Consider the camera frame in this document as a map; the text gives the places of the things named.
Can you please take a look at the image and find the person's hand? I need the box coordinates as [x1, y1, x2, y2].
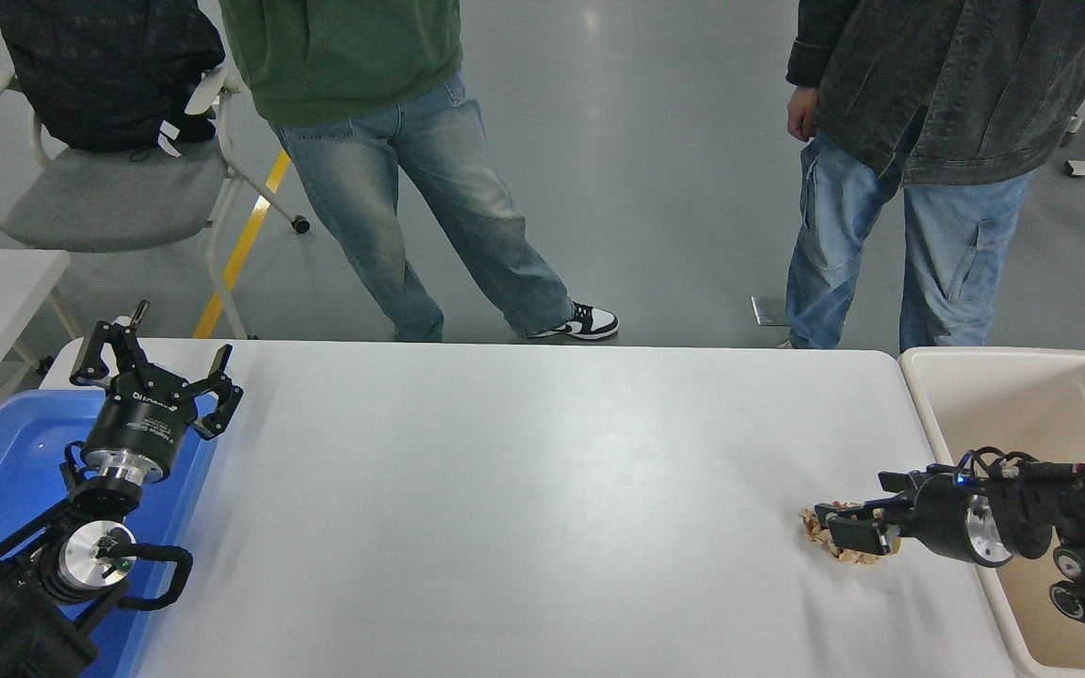
[786, 87, 822, 143]

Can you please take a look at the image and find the grey white chair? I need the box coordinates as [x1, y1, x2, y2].
[0, 64, 311, 340]

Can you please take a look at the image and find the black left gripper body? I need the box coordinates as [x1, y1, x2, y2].
[81, 375, 201, 468]

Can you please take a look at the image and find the person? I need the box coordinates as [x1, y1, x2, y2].
[785, 0, 1085, 351]
[219, 0, 620, 344]

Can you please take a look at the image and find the large pale bin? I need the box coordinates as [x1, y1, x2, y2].
[898, 347, 1085, 678]

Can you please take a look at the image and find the tan paper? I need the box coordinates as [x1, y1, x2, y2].
[799, 499, 902, 566]

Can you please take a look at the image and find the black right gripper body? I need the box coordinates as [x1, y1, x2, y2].
[911, 473, 982, 565]

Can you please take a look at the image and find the black backpack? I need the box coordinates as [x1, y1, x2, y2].
[0, 0, 226, 154]

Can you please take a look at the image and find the blue plastic tray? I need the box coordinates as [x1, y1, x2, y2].
[0, 389, 220, 678]

